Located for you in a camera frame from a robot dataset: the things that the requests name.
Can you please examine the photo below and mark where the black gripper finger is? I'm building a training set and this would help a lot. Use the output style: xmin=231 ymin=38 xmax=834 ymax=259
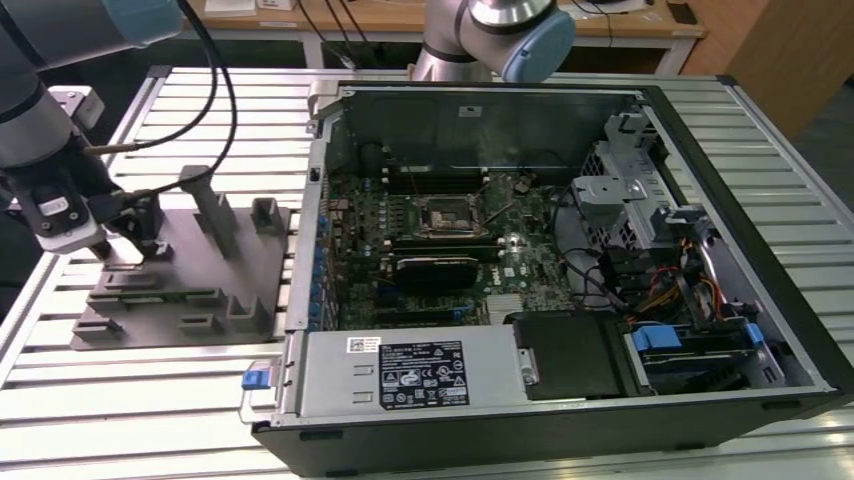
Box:
xmin=89 ymin=229 xmax=117 ymax=265
xmin=128 ymin=218 xmax=169 ymax=267

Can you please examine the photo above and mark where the CPU socket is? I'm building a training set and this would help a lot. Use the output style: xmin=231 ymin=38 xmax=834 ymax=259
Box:
xmin=412 ymin=194 xmax=483 ymax=237

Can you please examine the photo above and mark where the grey parts rack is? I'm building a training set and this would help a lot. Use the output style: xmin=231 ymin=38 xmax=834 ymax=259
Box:
xmin=68 ymin=163 xmax=296 ymax=352

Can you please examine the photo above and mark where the grey case side latch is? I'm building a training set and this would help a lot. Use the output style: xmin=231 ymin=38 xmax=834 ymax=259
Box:
xmin=305 ymin=78 xmax=343 ymax=122

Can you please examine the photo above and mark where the white paper sheet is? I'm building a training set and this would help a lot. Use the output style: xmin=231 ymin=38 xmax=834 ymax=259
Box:
xmin=203 ymin=0 xmax=259 ymax=15

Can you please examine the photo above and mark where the silver power supply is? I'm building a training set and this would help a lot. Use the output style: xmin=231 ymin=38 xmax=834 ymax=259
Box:
xmin=295 ymin=327 xmax=535 ymax=420

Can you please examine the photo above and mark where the wooden desk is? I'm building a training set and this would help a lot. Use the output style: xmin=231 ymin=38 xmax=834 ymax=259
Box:
xmin=179 ymin=0 xmax=708 ymax=76

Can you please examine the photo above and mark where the black expansion slot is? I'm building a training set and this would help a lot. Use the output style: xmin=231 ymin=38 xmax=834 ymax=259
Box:
xmin=371 ymin=306 xmax=483 ymax=326

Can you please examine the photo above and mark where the black graphics card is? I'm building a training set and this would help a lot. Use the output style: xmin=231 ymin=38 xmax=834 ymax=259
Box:
xmin=391 ymin=254 xmax=483 ymax=297

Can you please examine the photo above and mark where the silver chipset heatsink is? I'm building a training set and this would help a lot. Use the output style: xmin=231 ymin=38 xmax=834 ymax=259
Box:
xmin=484 ymin=293 xmax=527 ymax=325

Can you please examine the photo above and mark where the green motherboard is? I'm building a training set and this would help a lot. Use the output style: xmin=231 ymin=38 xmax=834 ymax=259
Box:
xmin=317 ymin=167 xmax=583 ymax=332

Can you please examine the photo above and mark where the black open PC case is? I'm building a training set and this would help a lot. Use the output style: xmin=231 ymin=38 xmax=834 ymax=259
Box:
xmin=249 ymin=74 xmax=846 ymax=479

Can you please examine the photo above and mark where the black plastic shroud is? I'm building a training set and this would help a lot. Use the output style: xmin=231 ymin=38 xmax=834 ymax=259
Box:
xmin=507 ymin=309 xmax=635 ymax=402

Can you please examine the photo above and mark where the silver metal drive cage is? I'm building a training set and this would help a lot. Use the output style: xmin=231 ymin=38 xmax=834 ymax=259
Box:
xmin=567 ymin=112 xmax=676 ymax=251

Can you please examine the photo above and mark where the blue disk carrier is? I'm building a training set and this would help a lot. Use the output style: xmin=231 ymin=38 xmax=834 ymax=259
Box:
xmin=626 ymin=319 xmax=768 ymax=359

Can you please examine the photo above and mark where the grey plastic cage latch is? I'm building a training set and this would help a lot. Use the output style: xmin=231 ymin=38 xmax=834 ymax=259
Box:
xmin=650 ymin=205 xmax=719 ymax=236

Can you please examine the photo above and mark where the silver disk bay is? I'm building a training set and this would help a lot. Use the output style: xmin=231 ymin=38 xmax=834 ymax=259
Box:
xmin=619 ymin=319 xmax=789 ymax=399

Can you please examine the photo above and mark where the wooden cabinet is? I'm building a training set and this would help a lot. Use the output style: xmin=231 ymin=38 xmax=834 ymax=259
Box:
xmin=679 ymin=0 xmax=854 ymax=139

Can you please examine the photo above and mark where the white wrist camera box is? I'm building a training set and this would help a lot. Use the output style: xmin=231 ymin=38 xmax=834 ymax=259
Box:
xmin=32 ymin=192 xmax=108 ymax=256

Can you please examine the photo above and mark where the silver metal mount bracket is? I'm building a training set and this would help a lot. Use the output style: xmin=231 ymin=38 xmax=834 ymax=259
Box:
xmin=49 ymin=84 xmax=107 ymax=127

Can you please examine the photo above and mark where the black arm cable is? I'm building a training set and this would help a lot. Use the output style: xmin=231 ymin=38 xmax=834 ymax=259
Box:
xmin=85 ymin=0 xmax=236 ymax=201

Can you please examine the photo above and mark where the cable with brass plug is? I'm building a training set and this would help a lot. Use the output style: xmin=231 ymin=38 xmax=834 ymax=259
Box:
xmin=303 ymin=9 xmax=359 ymax=70

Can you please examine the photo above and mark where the black wire bundle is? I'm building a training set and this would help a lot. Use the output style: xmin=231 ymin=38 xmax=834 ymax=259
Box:
xmin=558 ymin=244 xmax=642 ymax=314

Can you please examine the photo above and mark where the yellow orange wire bundle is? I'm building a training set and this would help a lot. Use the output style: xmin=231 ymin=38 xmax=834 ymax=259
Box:
xmin=636 ymin=237 xmax=728 ymax=321

